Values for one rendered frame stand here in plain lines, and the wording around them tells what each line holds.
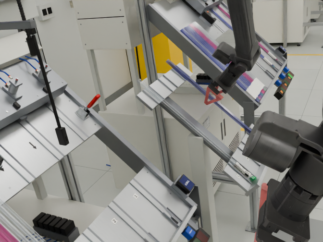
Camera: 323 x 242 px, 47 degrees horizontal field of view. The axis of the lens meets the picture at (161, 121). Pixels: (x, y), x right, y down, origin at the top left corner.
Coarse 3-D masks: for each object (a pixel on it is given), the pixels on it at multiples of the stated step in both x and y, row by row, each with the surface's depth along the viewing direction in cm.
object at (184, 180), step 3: (183, 177) 114; (186, 177) 115; (180, 180) 112; (183, 180) 113; (186, 180) 114; (189, 180) 114; (183, 183) 112; (186, 183) 113; (189, 183) 114; (192, 183) 114; (186, 186) 112; (189, 186) 113; (192, 186) 113; (189, 189) 112
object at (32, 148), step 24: (24, 120) 103; (48, 120) 107; (72, 120) 112; (0, 144) 94; (24, 144) 98; (48, 144) 102; (72, 144) 106; (24, 168) 94; (48, 168) 97; (0, 192) 87
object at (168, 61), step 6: (168, 60) 142; (174, 66) 141; (180, 72) 141; (186, 78) 141; (192, 84) 141; (204, 90) 141; (210, 96) 140; (216, 102) 140; (222, 108) 139; (228, 114) 139; (234, 120) 139; (246, 126) 139
